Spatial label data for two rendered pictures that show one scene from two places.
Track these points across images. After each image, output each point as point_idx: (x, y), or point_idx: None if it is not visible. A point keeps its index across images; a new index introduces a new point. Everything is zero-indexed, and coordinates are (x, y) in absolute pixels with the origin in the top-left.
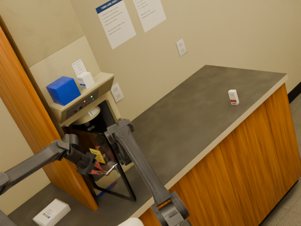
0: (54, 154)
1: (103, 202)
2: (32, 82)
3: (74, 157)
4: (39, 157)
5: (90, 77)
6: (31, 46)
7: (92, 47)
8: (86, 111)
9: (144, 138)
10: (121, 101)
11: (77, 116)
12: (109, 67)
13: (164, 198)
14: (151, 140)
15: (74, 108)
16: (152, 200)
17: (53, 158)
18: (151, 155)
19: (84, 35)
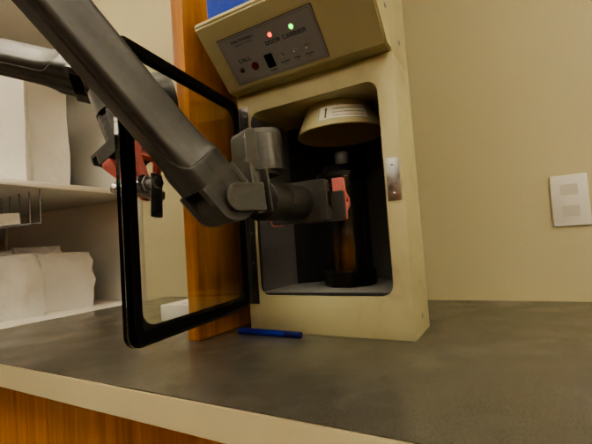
0: (52, 60)
1: (217, 341)
2: None
3: (92, 100)
4: (25, 48)
5: None
6: None
7: (540, 55)
8: (304, 94)
9: (531, 327)
10: (578, 233)
11: (279, 99)
12: (577, 121)
13: None
14: (534, 336)
15: (240, 45)
16: (191, 414)
17: (55, 75)
18: (452, 351)
19: (529, 20)
